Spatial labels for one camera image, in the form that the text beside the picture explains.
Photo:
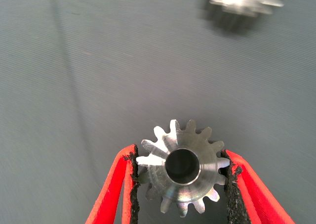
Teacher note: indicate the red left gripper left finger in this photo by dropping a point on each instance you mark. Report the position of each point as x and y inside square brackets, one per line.
[111, 189]

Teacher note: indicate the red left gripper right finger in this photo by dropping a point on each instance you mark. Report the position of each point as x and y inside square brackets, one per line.
[254, 196]

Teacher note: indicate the steel planetary gear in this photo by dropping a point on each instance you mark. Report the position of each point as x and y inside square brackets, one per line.
[207, 169]
[242, 1]

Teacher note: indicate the dark grey table cloth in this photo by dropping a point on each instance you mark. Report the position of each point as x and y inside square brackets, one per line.
[98, 60]

